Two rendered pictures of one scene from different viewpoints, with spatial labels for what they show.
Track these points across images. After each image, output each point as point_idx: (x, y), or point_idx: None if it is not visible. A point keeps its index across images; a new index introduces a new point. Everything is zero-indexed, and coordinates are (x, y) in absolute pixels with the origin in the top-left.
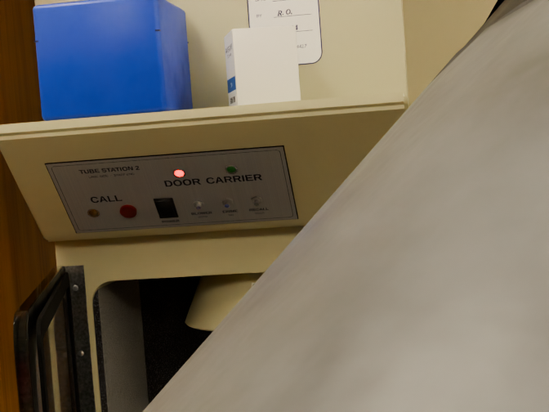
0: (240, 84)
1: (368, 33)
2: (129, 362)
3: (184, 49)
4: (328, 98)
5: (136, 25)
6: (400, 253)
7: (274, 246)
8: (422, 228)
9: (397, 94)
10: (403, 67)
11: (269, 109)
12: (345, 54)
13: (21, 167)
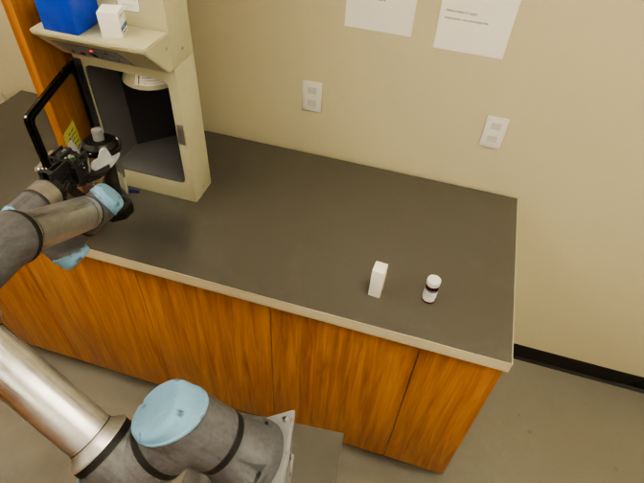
0: (102, 30)
1: (153, 7)
2: (109, 80)
3: (92, 2)
4: (123, 46)
5: (63, 7)
6: None
7: (134, 67)
8: None
9: (142, 50)
10: (166, 21)
11: (106, 45)
12: (147, 11)
13: (43, 38)
